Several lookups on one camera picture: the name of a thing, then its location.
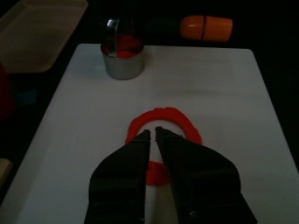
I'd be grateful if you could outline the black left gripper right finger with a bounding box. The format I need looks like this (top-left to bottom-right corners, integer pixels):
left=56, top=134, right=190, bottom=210
left=154, top=125, right=259, bottom=224

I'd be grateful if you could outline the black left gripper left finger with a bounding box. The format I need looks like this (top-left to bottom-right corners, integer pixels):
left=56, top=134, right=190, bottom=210
left=83, top=129, right=154, bottom=224

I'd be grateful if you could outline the red dough ring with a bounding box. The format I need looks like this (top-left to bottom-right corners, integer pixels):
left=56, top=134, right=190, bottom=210
left=125, top=106, right=203, bottom=187

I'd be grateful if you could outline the round metal dough cutter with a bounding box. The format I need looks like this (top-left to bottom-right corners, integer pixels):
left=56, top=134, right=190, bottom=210
left=99, top=17, right=146, bottom=81

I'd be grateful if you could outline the white cutting board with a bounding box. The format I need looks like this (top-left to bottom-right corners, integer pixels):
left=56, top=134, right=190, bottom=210
left=0, top=43, right=299, bottom=224

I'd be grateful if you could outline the beige plastic tray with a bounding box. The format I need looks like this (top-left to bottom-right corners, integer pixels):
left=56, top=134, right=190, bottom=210
left=0, top=0, right=90, bottom=74

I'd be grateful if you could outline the orange toy carrot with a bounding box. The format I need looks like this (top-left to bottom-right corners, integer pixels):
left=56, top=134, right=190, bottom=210
left=145, top=15, right=234, bottom=43

